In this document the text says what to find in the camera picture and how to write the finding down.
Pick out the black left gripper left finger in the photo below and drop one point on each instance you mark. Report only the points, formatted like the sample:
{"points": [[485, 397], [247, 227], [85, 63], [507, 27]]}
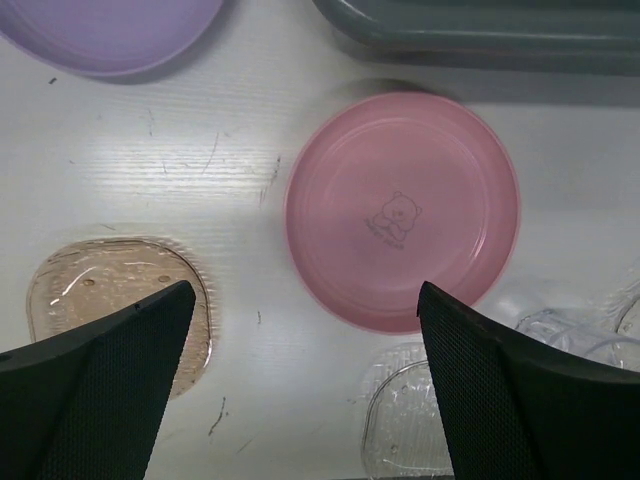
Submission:
{"points": [[88, 403]]}

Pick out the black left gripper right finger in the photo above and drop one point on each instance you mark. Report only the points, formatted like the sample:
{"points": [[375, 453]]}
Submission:
{"points": [[515, 408]]}

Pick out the clear glass square plate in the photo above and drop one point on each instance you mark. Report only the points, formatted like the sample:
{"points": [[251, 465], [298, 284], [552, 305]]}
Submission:
{"points": [[402, 431]]}

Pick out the amber glass square plate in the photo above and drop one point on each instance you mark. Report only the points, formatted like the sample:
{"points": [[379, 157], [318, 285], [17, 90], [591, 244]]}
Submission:
{"points": [[88, 280]]}

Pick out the clear glass cup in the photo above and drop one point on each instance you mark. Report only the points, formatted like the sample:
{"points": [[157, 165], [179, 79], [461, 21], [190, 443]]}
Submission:
{"points": [[607, 333]]}

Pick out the pink plastic plate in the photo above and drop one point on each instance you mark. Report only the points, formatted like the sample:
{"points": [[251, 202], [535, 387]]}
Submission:
{"points": [[397, 190]]}

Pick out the purple plastic plate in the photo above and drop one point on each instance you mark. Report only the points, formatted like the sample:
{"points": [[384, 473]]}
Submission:
{"points": [[110, 38]]}

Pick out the grey plastic bin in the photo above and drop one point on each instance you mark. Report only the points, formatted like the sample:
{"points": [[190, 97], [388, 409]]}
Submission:
{"points": [[583, 37]]}

